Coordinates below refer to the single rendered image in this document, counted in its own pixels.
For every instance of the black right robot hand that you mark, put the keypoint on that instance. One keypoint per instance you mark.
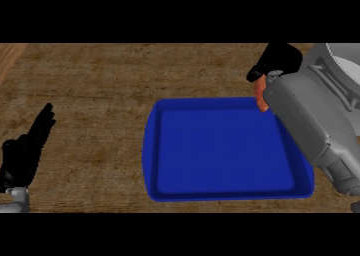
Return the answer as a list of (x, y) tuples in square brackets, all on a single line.
[(281, 60)]

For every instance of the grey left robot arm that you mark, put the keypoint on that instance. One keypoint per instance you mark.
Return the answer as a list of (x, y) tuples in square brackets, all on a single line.
[(17, 202)]

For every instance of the orange sweet potato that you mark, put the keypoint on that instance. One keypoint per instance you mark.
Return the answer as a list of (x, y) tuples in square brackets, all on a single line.
[(261, 96)]

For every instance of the blue rectangular tray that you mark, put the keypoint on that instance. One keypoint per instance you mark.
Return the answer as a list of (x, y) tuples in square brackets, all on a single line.
[(225, 150)]

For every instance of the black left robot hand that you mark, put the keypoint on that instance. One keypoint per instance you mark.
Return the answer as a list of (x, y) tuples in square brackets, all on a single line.
[(21, 156)]

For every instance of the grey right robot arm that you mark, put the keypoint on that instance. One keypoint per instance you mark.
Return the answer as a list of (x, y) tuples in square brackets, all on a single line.
[(315, 133)]

